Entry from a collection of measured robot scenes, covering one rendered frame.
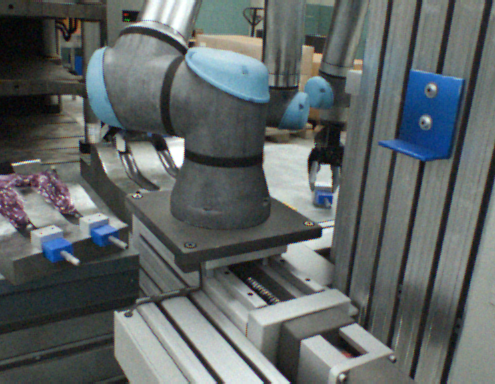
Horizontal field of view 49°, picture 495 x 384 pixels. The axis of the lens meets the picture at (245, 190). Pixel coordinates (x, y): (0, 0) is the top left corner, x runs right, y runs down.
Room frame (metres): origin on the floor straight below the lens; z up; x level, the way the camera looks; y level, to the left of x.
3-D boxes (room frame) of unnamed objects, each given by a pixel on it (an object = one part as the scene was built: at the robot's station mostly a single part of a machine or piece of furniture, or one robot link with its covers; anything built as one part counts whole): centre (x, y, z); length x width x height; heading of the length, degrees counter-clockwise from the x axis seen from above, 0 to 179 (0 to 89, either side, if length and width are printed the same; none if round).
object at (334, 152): (1.45, -0.22, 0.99); 0.09 x 0.08 x 0.12; 5
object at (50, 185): (1.17, 0.51, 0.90); 0.26 x 0.18 x 0.08; 49
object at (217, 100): (0.77, 0.04, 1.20); 0.13 x 0.12 x 0.14; 72
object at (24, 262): (1.16, 0.52, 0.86); 0.50 x 0.26 x 0.11; 49
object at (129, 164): (1.41, 0.26, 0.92); 0.35 x 0.16 x 0.09; 32
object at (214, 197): (0.77, 0.04, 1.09); 0.15 x 0.15 x 0.10
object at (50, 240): (0.95, 0.35, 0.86); 0.13 x 0.05 x 0.05; 49
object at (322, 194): (1.44, -0.22, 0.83); 0.13 x 0.05 x 0.05; 4
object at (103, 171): (1.42, 0.26, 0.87); 0.50 x 0.26 x 0.14; 32
